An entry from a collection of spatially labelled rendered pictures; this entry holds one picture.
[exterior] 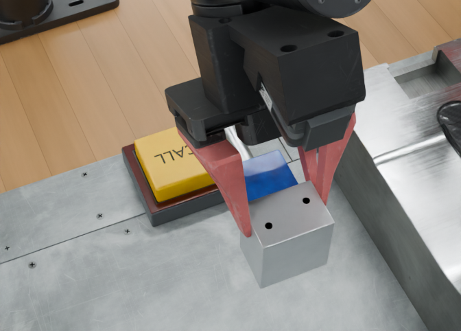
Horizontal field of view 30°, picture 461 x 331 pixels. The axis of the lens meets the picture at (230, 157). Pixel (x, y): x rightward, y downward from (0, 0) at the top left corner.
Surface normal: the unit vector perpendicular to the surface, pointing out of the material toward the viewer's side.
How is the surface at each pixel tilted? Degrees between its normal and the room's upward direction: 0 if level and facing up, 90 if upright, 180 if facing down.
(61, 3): 0
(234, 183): 84
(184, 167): 0
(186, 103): 27
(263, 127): 63
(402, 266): 90
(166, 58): 0
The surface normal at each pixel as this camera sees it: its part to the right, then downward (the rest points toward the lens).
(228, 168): 0.38, 0.65
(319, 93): 0.34, 0.36
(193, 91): -0.19, -0.88
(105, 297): -0.03, -0.62
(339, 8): 0.54, 0.27
